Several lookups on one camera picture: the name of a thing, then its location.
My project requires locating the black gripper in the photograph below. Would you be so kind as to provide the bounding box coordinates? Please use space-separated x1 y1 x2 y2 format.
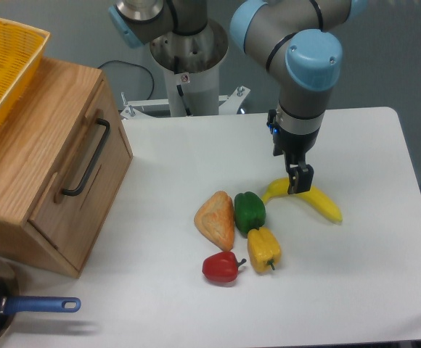
266 109 319 194

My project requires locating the wooden top drawer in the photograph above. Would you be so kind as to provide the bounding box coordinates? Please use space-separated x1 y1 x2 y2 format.
29 80 133 272

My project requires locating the black metal drawer handle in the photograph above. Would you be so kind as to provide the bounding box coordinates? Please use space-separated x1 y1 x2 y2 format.
61 117 111 197

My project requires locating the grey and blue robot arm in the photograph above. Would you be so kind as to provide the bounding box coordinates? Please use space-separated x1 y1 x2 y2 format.
108 1 367 194

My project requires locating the wooden drawer cabinet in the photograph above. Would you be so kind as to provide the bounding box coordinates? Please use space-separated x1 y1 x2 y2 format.
0 57 134 279

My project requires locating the yellow toy banana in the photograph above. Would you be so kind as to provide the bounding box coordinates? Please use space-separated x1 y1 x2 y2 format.
261 177 343 223

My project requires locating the green toy bell pepper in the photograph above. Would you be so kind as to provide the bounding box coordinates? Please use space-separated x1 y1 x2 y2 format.
234 191 266 237

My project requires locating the yellow toy bell pepper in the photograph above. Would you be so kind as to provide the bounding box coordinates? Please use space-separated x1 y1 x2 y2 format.
248 227 282 274

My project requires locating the toy bread wedge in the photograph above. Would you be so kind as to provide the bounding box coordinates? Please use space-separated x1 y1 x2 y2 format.
194 191 234 252

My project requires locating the red toy bell pepper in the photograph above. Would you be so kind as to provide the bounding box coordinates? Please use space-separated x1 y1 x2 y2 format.
202 251 247 283

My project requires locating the yellow plastic basket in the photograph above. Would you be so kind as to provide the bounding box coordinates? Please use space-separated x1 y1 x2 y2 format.
0 18 51 127

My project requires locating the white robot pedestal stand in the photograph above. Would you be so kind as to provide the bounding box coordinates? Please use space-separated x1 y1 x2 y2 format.
119 17 250 120

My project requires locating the black cable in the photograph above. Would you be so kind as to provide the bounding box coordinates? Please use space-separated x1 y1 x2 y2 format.
97 59 155 101

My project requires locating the blue-handled black frying pan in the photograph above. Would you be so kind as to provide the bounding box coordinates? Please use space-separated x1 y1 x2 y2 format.
0 260 81 337

